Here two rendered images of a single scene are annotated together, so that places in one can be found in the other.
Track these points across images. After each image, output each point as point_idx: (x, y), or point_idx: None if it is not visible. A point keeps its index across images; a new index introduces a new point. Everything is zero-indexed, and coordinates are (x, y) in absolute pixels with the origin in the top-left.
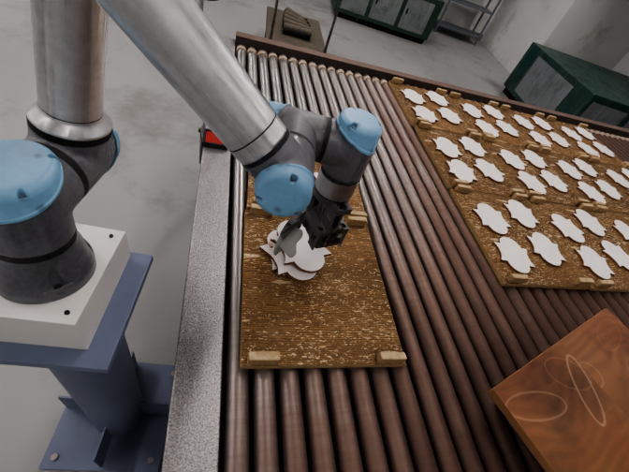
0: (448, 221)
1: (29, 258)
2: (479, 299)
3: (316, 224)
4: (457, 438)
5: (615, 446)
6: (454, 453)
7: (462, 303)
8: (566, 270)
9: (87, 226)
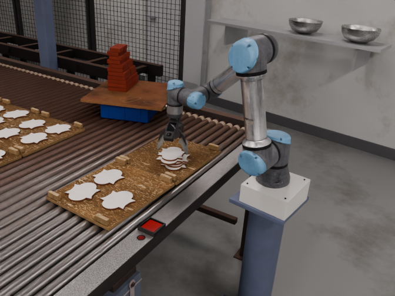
0: (59, 150)
1: None
2: (104, 133)
3: (181, 124)
4: None
5: (143, 96)
6: None
7: (114, 135)
8: (39, 119)
9: (255, 189)
